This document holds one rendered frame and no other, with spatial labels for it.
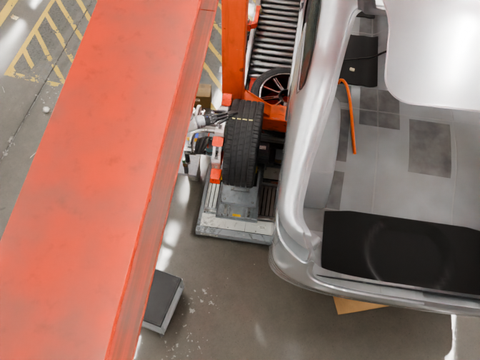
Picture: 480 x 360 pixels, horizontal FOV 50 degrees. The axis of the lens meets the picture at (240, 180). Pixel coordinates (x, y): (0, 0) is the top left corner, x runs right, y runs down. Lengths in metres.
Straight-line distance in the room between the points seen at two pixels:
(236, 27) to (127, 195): 2.64
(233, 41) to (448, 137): 1.71
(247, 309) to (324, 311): 0.63
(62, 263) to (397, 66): 1.23
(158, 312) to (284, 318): 1.02
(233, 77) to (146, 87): 2.78
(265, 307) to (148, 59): 3.28
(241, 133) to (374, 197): 1.04
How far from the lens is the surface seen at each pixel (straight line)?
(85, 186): 1.07
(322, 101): 3.00
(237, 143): 3.61
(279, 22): 5.63
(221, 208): 4.44
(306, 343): 4.26
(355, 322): 4.38
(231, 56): 3.77
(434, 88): 1.79
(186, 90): 1.47
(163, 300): 3.97
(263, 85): 4.74
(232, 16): 3.51
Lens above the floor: 4.13
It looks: 61 degrees down
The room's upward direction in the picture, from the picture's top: 3 degrees clockwise
